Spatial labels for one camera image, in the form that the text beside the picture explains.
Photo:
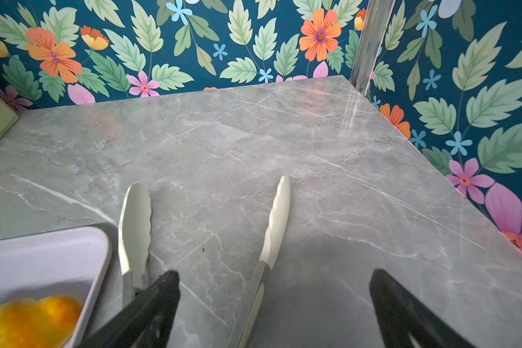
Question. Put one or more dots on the small round bread roll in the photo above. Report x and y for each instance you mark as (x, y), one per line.
(49, 322)

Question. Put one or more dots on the lilac plastic tray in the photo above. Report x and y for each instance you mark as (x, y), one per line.
(69, 262)

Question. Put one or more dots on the aluminium frame post right rear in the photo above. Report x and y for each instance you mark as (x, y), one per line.
(371, 39)

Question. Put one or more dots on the cream and steel tongs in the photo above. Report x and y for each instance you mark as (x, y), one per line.
(134, 238)

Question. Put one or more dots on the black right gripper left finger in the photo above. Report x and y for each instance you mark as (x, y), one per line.
(147, 321)

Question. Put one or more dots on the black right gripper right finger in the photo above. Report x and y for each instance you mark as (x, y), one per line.
(404, 321)

